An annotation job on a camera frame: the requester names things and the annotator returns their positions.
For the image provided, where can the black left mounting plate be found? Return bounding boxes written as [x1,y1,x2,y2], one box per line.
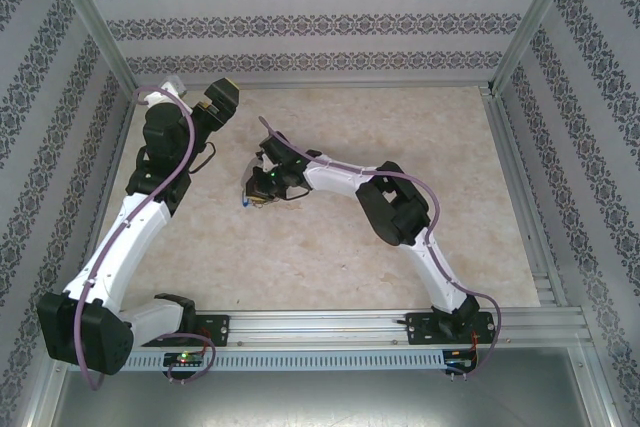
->
[142,314,231,348]

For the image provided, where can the black mounting plate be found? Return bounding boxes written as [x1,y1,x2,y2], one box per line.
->
[405,311,496,347]
[142,314,231,348]

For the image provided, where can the left circuit board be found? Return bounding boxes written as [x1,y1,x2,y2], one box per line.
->
[163,351,206,367]

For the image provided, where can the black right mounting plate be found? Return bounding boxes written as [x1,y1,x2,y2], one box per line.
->
[405,311,496,347]

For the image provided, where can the grey metal panel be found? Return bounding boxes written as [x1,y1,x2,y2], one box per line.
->
[47,346,619,427]

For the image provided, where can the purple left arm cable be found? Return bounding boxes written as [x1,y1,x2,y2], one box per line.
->
[73,86,217,392]

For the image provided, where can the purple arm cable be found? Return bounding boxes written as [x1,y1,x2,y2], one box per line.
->
[73,86,217,392]
[258,115,503,381]

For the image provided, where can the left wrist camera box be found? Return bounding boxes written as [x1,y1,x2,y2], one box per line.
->
[158,74,187,101]

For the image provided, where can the thin black left wrist cable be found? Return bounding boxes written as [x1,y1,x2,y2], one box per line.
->
[188,140,218,177]

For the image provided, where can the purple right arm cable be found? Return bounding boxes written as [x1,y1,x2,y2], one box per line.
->
[258,115,503,381]

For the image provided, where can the aluminium rear frame bar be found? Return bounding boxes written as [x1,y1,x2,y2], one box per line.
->
[133,79,496,92]

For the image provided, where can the aluminium left frame post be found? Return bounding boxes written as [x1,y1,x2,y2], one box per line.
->
[42,0,140,94]

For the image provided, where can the aluminium frame post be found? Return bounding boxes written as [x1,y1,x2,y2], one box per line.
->
[42,0,140,94]
[489,0,585,94]

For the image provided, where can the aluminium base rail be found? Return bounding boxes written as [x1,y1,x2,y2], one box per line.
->
[49,307,587,348]

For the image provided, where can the grey slotted cable duct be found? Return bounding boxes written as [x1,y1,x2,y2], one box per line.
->
[119,349,446,373]

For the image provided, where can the aluminium right side rail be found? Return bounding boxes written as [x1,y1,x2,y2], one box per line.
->
[478,86,587,311]

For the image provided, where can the aluminium right frame post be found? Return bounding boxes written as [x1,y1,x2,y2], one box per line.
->
[489,0,585,94]

